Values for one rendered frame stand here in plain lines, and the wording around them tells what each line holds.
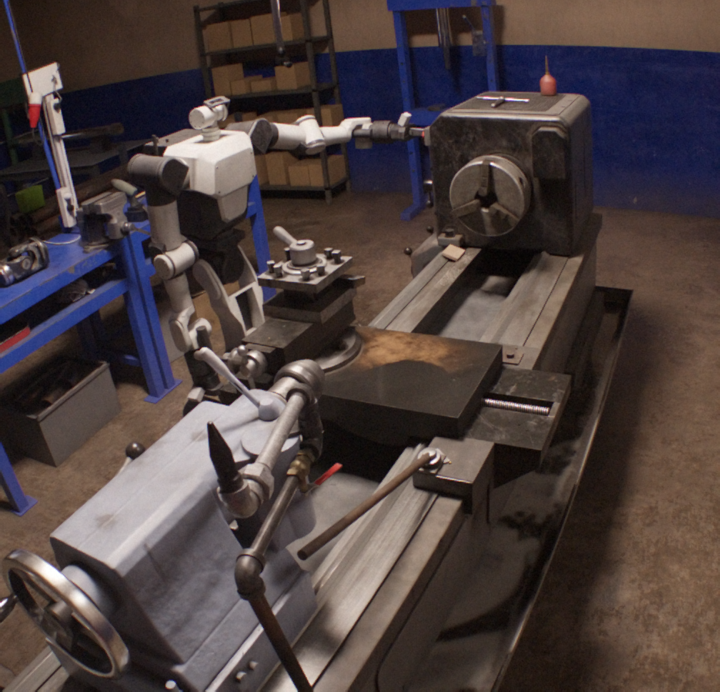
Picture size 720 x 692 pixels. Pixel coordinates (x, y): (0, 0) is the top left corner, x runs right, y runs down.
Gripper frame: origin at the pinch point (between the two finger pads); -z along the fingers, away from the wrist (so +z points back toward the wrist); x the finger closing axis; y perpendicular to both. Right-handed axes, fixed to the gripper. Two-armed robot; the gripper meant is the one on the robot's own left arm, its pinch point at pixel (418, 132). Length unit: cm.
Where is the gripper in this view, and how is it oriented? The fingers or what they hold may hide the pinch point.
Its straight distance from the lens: 259.6
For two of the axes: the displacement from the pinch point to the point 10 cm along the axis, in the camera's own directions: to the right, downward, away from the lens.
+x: -4.6, 4.5, -7.7
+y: -1.2, -8.9, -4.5
